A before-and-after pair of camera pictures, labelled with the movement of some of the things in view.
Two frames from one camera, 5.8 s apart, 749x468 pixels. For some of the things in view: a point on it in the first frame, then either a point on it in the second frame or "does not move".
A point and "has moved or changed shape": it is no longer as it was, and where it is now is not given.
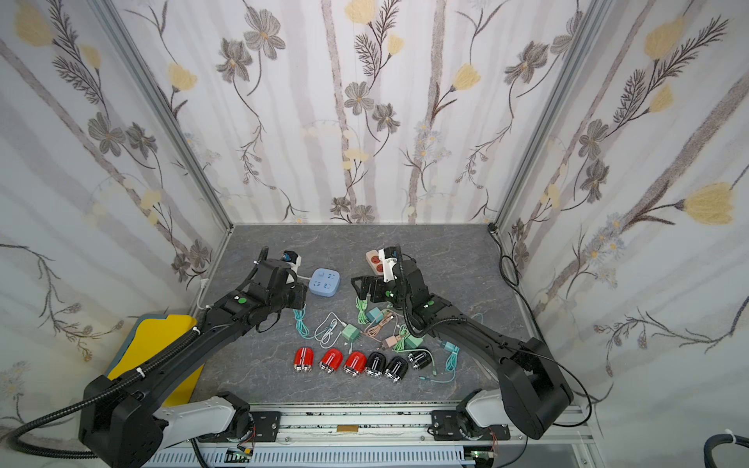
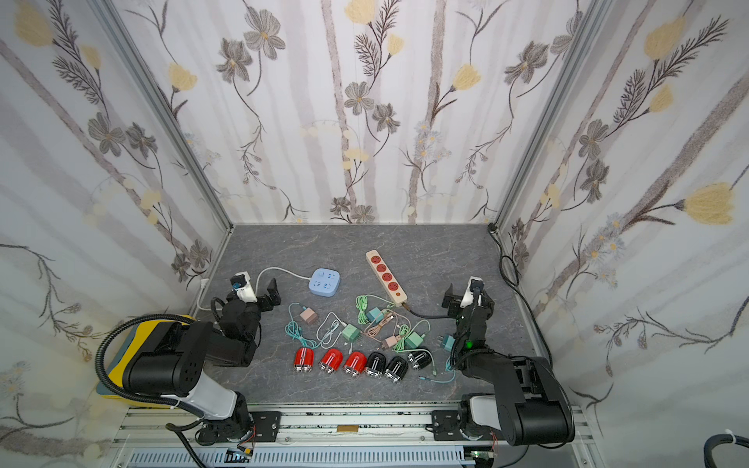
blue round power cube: [325, 282] does not move
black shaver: [419, 359] does not move
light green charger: [413, 341] does not move
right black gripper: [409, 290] → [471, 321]
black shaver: [397, 369] does not move
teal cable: [301, 329] has moved or changed shape
